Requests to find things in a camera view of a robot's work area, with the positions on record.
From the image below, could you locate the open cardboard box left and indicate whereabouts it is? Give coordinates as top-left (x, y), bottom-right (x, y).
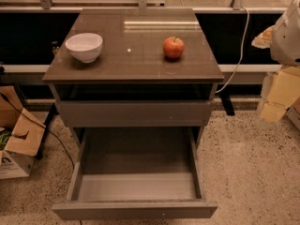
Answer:
top-left (0, 86), bottom-right (45, 179)

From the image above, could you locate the grey drawer cabinet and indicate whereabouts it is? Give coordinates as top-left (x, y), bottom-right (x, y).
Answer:
top-left (43, 8), bottom-right (223, 142)

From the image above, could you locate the red apple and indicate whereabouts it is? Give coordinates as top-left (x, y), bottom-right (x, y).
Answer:
top-left (162, 37), bottom-right (185, 59)

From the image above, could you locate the black cable on floor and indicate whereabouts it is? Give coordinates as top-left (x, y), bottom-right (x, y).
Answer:
top-left (0, 92), bottom-right (76, 171)

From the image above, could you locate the grey drawer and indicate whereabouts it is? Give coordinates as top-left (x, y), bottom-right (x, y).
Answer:
top-left (52, 127), bottom-right (218, 220)
top-left (56, 101), bottom-right (212, 128)

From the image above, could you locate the grey top drawer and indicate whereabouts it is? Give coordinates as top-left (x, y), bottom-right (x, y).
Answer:
top-left (56, 101), bottom-right (212, 128)

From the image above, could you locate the white ceramic bowl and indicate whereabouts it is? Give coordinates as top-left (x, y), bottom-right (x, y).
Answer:
top-left (65, 33), bottom-right (103, 63)

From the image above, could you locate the white hanging cable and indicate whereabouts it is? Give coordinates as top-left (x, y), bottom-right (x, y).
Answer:
top-left (215, 7), bottom-right (250, 95)

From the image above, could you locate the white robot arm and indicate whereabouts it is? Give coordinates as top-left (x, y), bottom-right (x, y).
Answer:
top-left (251, 0), bottom-right (300, 67)

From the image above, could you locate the cardboard box right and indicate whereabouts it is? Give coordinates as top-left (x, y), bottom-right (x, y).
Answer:
top-left (287, 98), bottom-right (300, 130)

